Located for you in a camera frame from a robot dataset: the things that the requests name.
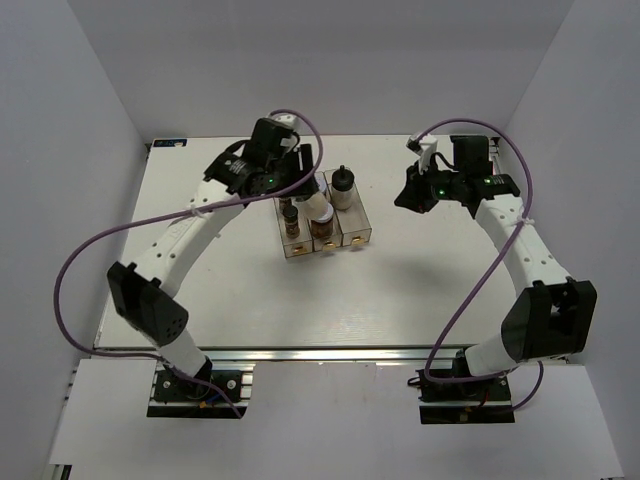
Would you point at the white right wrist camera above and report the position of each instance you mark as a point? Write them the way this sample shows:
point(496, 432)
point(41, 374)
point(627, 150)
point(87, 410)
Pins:
point(424, 146)

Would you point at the blue label sticker left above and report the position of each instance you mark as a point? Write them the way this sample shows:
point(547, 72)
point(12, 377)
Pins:
point(169, 143)

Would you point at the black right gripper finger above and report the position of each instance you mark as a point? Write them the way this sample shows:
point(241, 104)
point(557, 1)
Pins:
point(414, 178)
point(410, 199)

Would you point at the brown jar white lid front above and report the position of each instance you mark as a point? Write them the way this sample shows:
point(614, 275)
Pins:
point(323, 226)

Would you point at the middle clear organizer bin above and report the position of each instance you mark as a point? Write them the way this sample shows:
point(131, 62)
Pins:
point(330, 243)

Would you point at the clear organizer bin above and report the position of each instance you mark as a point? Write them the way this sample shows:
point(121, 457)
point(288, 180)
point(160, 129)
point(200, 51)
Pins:
point(301, 245)
point(330, 243)
point(352, 225)

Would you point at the left clear organizer bin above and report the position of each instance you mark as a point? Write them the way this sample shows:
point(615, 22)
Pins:
point(301, 245)

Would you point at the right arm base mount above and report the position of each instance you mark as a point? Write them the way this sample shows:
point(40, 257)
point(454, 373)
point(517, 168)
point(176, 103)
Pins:
point(475, 403)

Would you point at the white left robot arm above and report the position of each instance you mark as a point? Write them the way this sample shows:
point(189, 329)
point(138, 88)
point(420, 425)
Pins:
point(144, 291)

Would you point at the small black-cap spice bottle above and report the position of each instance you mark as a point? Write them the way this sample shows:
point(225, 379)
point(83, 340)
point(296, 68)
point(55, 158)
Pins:
point(291, 221)

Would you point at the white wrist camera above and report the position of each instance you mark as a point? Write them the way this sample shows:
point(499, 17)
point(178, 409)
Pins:
point(289, 120)
point(424, 146)

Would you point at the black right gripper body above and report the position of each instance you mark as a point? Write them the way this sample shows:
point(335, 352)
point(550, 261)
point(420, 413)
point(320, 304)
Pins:
point(441, 185)

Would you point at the white salt shaker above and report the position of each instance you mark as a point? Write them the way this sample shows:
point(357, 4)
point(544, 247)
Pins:
point(342, 183)
point(317, 208)

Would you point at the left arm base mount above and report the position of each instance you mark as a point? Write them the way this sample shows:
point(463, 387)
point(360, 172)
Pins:
point(172, 397)

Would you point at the right clear organizer bin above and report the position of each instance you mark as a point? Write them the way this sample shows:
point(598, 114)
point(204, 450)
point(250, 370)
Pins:
point(352, 225)

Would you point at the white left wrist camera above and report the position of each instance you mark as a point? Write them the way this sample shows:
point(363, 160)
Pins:
point(289, 120)

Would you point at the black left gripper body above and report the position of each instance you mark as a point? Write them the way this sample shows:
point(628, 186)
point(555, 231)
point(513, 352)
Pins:
point(283, 171)

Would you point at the aluminium table edge rail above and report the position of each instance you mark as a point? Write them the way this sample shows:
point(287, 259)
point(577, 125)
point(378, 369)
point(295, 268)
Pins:
point(319, 354)

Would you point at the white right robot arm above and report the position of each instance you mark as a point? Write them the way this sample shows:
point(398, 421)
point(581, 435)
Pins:
point(553, 312)

